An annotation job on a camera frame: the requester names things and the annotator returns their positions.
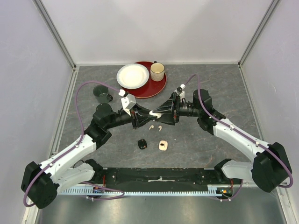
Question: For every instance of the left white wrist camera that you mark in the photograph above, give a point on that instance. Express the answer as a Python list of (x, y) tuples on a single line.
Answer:
[(128, 101)]

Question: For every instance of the white paper plate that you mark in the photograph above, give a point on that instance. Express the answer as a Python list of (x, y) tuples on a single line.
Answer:
[(132, 76)]

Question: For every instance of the red round tray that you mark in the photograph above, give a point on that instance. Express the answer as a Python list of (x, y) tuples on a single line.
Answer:
[(150, 89)]

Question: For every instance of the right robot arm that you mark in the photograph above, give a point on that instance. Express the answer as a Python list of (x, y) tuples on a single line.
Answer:
[(268, 166)]

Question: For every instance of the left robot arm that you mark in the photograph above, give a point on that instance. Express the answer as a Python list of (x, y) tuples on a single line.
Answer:
[(42, 182)]

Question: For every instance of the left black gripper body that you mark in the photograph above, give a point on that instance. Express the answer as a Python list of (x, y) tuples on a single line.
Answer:
[(133, 117)]

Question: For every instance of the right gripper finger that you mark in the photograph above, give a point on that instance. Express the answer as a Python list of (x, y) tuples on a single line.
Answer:
[(166, 118), (166, 107)]

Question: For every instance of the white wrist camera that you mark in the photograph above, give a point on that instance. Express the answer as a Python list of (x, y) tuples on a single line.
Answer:
[(180, 91), (128, 101)]

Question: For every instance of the slotted cable duct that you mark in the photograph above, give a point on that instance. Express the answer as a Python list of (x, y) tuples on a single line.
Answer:
[(87, 190)]

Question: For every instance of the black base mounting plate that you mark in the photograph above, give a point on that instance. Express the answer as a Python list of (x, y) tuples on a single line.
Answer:
[(161, 179)]

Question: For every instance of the dark green mug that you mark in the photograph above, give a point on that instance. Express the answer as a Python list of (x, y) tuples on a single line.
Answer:
[(102, 95)]

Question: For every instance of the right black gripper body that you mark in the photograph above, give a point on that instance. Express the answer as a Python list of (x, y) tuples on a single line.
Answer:
[(176, 108)]

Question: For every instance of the white earbud charging case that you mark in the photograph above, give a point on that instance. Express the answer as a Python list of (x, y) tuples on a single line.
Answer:
[(157, 115)]

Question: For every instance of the beige ceramic cup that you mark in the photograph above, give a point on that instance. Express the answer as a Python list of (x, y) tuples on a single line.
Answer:
[(157, 71)]

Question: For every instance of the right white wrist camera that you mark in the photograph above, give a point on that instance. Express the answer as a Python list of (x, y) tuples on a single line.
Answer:
[(180, 91)]

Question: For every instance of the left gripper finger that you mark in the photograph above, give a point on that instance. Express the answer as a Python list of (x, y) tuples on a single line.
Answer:
[(141, 121), (142, 111)]

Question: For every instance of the black earbud charging case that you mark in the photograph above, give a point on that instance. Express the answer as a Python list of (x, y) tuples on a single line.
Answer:
[(142, 144)]

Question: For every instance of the pink earbud charging case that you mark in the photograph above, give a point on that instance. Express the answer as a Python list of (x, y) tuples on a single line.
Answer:
[(163, 145)]

